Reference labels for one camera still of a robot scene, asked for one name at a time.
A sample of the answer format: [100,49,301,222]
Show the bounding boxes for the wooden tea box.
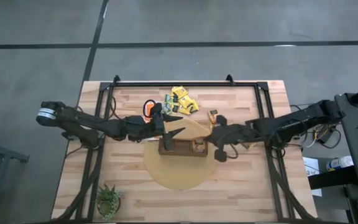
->
[158,138,209,158]

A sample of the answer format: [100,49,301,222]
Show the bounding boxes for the black cable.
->
[109,96,158,125]

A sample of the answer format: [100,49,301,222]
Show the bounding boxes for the orange tazo tea packet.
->
[144,100,155,124]

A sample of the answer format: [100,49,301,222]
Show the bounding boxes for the potted succulent plant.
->
[96,183,124,222]

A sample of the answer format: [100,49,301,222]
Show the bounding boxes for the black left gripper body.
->
[134,103,165,142]

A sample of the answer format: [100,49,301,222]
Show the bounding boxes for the round woven placemat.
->
[143,119,217,190]

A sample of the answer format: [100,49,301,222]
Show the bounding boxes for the white spray can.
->
[325,155,354,172]

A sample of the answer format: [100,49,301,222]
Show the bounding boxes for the white paper sheet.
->
[302,156,323,197]

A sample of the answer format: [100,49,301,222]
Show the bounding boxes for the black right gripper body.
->
[213,114,254,163]

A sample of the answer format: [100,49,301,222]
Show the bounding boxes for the black aluminium table frame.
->
[54,73,315,224]

